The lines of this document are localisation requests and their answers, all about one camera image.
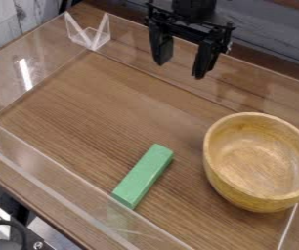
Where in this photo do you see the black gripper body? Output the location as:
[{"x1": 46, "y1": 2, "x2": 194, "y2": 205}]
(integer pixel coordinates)
[{"x1": 146, "y1": 0, "x2": 236, "y2": 53}]

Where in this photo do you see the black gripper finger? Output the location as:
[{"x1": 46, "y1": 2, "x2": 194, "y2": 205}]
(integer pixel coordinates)
[
  {"x1": 149, "y1": 21, "x2": 173, "y2": 65},
  {"x1": 192, "y1": 39, "x2": 218, "y2": 79}
]

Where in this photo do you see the green rectangular block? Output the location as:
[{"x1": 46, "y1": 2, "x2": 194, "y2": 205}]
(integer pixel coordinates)
[{"x1": 111, "y1": 144, "x2": 173, "y2": 209}]

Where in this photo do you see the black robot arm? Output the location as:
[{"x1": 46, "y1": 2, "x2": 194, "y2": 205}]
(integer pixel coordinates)
[{"x1": 145, "y1": 0, "x2": 236, "y2": 79}]

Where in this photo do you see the light wooden bowl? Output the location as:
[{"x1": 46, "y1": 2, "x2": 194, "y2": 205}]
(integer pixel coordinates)
[{"x1": 204, "y1": 112, "x2": 299, "y2": 213}]

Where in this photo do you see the clear acrylic corner bracket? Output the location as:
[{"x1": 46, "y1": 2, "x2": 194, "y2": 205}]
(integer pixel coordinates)
[{"x1": 63, "y1": 13, "x2": 110, "y2": 52}]

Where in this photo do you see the clear acrylic front wall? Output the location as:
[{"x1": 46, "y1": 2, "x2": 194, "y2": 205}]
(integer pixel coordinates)
[{"x1": 0, "y1": 126, "x2": 193, "y2": 250}]

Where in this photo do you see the black metal bracket with bolt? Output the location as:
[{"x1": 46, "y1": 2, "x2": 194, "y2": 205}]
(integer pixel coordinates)
[{"x1": 7, "y1": 218, "x2": 55, "y2": 250}]

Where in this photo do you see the black cable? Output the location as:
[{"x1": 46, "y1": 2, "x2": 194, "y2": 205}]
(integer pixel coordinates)
[{"x1": 0, "y1": 219, "x2": 29, "y2": 250}]

